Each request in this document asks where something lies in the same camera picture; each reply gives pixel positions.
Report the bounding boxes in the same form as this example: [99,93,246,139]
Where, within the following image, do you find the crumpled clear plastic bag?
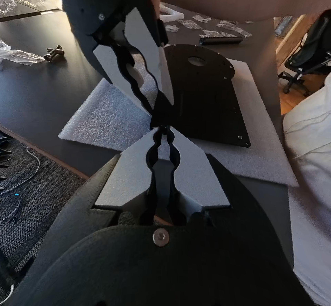
[0,41,46,66]

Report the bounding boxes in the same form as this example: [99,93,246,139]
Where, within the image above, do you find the black tube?
[199,36,244,46]

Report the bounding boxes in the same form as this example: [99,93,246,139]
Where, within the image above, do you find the white foam sheet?
[58,52,299,188]

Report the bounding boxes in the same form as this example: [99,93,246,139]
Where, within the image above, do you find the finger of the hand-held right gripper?
[124,6,175,104]
[92,44,153,116]

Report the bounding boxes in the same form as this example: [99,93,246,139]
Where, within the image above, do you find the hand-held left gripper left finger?
[94,127,162,211]

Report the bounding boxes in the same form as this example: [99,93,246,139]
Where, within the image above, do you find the metal T fitting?
[43,45,65,62]

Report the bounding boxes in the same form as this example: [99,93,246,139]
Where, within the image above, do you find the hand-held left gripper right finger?
[165,126,231,212]

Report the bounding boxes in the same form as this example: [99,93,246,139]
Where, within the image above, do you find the white foam ring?
[158,2,185,22]

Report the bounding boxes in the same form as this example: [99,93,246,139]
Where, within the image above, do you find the black office chair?
[278,9,331,97]

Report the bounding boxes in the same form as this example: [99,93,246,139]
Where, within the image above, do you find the black metal plate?
[150,44,252,148]

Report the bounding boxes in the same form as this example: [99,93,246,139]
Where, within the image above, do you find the clear plastic wrap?
[0,0,62,18]

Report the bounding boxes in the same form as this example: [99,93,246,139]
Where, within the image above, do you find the small clear screw bags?
[164,14,255,38]

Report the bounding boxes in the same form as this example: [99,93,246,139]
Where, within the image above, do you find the dark grey desk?
[0,2,295,268]

